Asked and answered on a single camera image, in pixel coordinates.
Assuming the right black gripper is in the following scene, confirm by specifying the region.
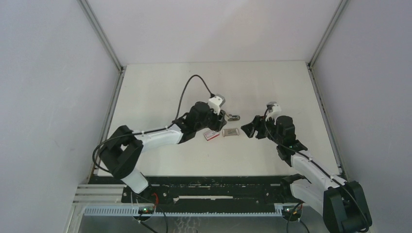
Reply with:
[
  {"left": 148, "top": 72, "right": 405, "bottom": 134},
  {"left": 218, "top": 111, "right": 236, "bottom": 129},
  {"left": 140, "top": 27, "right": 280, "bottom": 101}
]
[{"left": 242, "top": 114, "right": 283, "bottom": 145}]

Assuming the red white staple box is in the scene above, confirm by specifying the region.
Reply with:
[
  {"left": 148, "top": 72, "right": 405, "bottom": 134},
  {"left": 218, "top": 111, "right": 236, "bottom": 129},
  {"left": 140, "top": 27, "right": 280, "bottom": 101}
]
[{"left": 204, "top": 131, "right": 220, "bottom": 141}]

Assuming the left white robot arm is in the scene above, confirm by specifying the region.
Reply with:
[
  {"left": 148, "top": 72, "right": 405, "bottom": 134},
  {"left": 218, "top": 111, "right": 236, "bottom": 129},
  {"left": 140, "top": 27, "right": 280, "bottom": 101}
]
[{"left": 95, "top": 101, "right": 227, "bottom": 202}]

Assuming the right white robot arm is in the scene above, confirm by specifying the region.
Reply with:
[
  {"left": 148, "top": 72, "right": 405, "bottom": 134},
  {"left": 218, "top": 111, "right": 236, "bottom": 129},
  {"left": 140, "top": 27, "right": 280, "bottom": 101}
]
[{"left": 241, "top": 115, "right": 373, "bottom": 233}]

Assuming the right green circuit board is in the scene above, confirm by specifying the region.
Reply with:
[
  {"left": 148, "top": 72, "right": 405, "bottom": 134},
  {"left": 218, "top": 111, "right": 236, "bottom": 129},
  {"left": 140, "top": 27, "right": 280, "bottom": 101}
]
[{"left": 282, "top": 207, "right": 302, "bottom": 216}]

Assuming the green circuit board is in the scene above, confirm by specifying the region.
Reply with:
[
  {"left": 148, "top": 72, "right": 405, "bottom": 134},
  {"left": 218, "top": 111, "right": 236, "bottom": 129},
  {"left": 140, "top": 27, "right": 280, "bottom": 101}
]
[
  {"left": 282, "top": 207, "right": 302, "bottom": 216},
  {"left": 138, "top": 207, "right": 155, "bottom": 215}
]

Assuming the left green circuit board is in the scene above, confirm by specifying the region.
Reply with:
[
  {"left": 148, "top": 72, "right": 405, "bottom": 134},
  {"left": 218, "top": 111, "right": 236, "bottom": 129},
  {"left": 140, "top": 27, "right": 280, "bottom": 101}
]
[{"left": 138, "top": 207, "right": 155, "bottom": 215}]

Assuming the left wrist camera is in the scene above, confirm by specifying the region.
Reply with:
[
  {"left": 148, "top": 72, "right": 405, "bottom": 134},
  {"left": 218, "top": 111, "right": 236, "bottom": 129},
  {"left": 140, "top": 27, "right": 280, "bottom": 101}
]
[{"left": 208, "top": 94, "right": 225, "bottom": 115}]

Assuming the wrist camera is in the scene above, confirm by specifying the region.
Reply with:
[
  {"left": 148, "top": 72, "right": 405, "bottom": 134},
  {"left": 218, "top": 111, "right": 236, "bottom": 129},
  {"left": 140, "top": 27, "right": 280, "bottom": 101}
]
[
  {"left": 265, "top": 101, "right": 282, "bottom": 121},
  {"left": 208, "top": 94, "right": 225, "bottom": 115}
]

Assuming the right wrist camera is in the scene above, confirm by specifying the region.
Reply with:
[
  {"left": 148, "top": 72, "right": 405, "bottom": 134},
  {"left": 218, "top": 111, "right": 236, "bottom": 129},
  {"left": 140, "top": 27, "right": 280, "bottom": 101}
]
[{"left": 265, "top": 101, "right": 282, "bottom": 121}]

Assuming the left black cable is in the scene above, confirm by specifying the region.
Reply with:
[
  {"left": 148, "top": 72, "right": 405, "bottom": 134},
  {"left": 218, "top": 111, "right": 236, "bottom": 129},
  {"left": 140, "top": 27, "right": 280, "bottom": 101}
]
[{"left": 92, "top": 74, "right": 216, "bottom": 174}]

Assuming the black cable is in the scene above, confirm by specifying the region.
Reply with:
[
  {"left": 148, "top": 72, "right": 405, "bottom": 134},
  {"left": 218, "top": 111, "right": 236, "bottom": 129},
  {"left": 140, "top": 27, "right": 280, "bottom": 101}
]
[
  {"left": 92, "top": 74, "right": 216, "bottom": 174},
  {"left": 263, "top": 107, "right": 370, "bottom": 232}
]

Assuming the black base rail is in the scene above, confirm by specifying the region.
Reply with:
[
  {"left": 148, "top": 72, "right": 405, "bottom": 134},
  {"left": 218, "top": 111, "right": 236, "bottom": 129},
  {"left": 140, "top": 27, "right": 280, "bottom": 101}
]
[{"left": 121, "top": 175, "right": 299, "bottom": 215}]

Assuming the right aluminium frame post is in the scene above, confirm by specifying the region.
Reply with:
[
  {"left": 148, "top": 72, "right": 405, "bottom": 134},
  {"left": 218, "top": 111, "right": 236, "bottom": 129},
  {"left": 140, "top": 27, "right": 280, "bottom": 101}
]
[{"left": 306, "top": 0, "right": 350, "bottom": 174}]

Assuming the aluminium frame post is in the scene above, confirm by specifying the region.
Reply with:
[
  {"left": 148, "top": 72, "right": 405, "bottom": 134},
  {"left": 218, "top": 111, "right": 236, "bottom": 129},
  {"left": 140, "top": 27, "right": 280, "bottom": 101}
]
[
  {"left": 77, "top": 0, "right": 125, "bottom": 174},
  {"left": 306, "top": 0, "right": 350, "bottom": 174}
]

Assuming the right black cable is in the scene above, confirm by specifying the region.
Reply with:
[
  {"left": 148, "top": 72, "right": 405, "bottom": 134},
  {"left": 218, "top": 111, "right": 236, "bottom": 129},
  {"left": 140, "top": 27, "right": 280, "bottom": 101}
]
[{"left": 263, "top": 107, "right": 370, "bottom": 232}]

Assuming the left aluminium frame post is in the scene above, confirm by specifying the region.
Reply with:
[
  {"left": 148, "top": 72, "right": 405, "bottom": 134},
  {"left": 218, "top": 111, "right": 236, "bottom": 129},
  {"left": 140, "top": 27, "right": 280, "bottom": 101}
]
[{"left": 77, "top": 0, "right": 125, "bottom": 174}]

